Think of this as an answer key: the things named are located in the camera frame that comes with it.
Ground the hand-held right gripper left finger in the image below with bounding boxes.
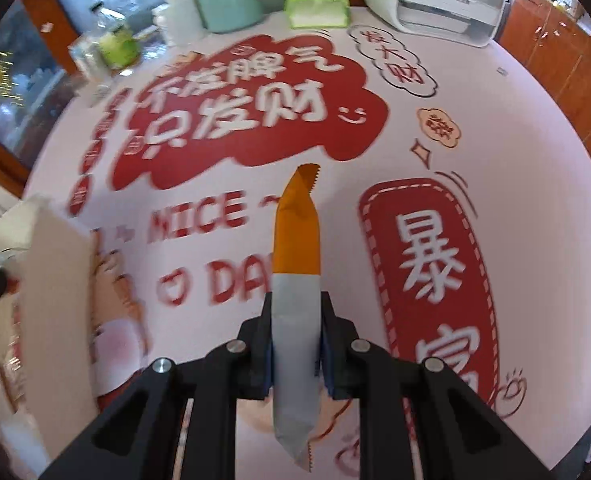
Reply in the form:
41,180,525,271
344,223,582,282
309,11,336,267
38,292,276,480

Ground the wooden framed glass door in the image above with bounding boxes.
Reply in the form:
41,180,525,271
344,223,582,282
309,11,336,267
0,0,176,176

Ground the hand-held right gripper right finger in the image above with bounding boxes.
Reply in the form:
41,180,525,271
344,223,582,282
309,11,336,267
318,290,561,480

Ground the green tissue pack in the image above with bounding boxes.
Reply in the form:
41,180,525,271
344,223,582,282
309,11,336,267
283,0,351,29

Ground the wooden cabinet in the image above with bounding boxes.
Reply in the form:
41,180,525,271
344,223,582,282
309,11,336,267
495,0,591,161

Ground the white countertop appliance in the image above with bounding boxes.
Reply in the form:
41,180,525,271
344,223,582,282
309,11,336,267
350,0,513,48

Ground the white plastic bottle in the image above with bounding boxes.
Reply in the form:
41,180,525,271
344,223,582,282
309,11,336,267
164,0,201,46

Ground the mint green canister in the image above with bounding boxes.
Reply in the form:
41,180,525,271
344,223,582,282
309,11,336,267
193,0,264,33

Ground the glass bottle green label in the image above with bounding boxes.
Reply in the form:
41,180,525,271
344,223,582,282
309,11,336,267
92,2,141,68

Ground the white plastic storage box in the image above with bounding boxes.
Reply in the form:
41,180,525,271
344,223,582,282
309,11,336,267
0,194,99,461

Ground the orange and white snack packet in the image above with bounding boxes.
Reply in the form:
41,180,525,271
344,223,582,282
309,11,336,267
270,164,323,471

